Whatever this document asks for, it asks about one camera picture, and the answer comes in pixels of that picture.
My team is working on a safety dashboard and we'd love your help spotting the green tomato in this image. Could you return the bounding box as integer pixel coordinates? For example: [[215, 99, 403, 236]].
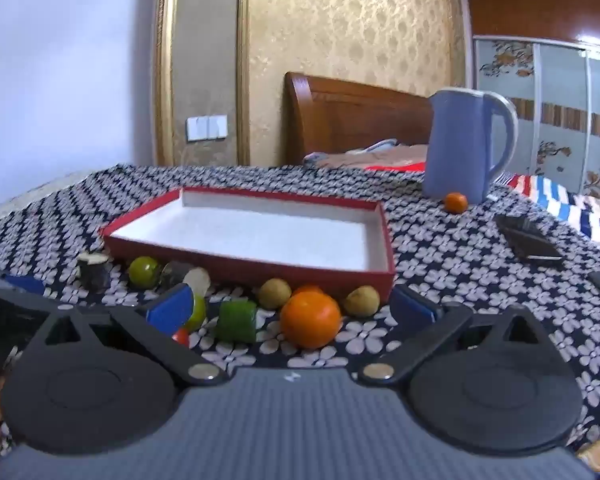
[[184, 294, 207, 334], [128, 256, 161, 289]]

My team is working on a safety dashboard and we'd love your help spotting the tan longan fruit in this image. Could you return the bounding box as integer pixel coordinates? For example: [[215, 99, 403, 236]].
[[342, 285, 380, 318], [258, 278, 292, 310]]

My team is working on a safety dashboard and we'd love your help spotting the red cherry tomato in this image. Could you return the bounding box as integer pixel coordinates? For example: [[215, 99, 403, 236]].
[[172, 327, 189, 348], [292, 284, 324, 296]]

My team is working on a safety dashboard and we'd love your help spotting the large orange mandarin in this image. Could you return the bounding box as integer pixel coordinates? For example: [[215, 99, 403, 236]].
[[279, 289, 341, 350]]

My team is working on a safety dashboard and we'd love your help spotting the floral navy tablecloth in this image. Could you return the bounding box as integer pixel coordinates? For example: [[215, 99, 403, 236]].
[[0, 166, 600, 450]]

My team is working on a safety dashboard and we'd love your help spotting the black smartphone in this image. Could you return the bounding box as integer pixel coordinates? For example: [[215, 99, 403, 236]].
[[494, 214, 564, 266]]

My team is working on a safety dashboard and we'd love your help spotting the small orange by pitcher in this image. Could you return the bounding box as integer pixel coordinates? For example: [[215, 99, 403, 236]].
[[443, 192, 469, 214]]

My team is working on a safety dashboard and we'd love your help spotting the red shallow cardboard tray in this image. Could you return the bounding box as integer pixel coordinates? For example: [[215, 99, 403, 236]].
[[100, 186, 396, 299]]

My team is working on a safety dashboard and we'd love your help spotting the blue ceramic pitcher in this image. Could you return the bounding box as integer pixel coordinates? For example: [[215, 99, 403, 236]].
[[422, 87, 519, 205]]

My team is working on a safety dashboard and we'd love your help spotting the wooden bed headboard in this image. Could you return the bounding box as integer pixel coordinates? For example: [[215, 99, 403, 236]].
[[282, 72, 434, 165]]

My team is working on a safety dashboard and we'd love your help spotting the wardrobe with sliding doors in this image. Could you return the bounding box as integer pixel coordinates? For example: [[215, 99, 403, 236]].
[[468, 0, 600, 198]]

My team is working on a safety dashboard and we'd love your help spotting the white wall switch panel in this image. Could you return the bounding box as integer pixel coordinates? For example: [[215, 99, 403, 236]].
[[185, 115, 228, 142]]

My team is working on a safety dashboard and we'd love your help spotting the gold picture frame moulding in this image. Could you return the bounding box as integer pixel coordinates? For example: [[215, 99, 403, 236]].
[[152, 0, 250, 166]]

